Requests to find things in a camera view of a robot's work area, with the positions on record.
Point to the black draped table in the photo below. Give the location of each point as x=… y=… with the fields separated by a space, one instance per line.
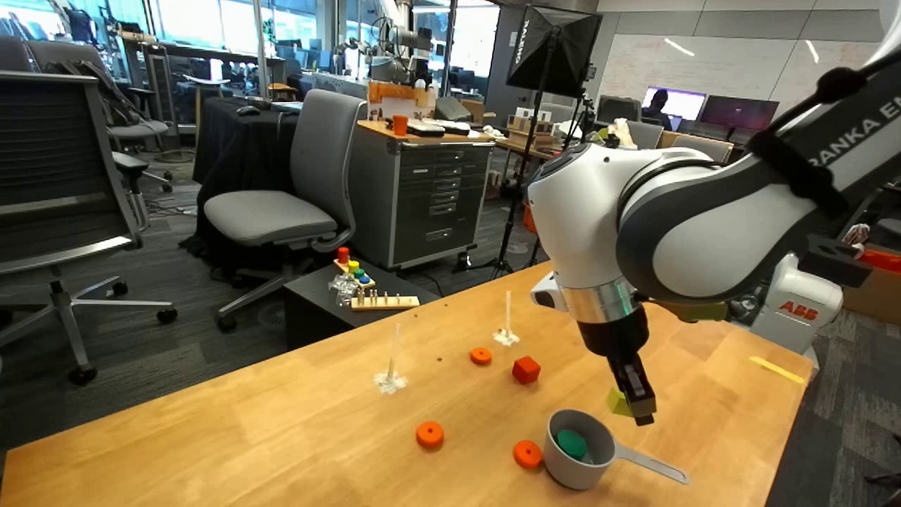
x=241 y=149

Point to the gray drawer cabinet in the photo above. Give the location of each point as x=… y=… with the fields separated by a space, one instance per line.
x=414 y=199

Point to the black softbox light stand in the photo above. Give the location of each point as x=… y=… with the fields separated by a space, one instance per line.
x=552 y=54

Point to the white ABB robot base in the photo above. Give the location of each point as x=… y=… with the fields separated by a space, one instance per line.
x=797 y=306

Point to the green octagonal block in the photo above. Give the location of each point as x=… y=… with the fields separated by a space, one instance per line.
x=572 y=444

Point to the orange disc near peg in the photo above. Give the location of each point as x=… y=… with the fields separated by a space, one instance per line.
x=479 y=357

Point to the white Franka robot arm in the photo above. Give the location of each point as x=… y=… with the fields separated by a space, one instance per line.
x=632 y=226

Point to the low black side table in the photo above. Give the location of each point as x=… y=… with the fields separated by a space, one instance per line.
x=311 y=306

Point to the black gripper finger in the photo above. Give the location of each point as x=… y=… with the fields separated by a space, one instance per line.
x=642 y=413

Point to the gray pot with handle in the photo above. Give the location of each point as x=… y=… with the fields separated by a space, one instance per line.
x=603 y=451

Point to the colourful toy stacker set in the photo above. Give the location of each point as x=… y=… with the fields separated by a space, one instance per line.
x=358 y=292

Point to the clear peg stand left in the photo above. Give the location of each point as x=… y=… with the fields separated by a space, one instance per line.
x=390 y=381

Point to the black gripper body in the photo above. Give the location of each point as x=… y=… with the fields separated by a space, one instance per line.
x=620 y=343

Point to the yellow tape strip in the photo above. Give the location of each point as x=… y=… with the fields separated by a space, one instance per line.
x=779 y=371

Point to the dark mesh office chair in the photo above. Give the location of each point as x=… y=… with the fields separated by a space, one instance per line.
x=61 y=201

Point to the red cube block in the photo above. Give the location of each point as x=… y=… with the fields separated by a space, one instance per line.
x=525 y=371

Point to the yellow-green cube block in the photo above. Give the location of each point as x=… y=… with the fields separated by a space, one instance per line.
x=617 y=404

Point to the orange disc front centre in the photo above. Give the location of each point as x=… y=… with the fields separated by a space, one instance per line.
x=527 y=454

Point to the gray office chair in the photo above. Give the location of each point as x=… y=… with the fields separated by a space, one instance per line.
x=308 y=222

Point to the white peg stand right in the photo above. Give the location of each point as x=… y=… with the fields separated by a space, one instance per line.
x=504 y=333

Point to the orange disc front left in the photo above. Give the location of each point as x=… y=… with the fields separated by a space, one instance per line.
x=429 y=436

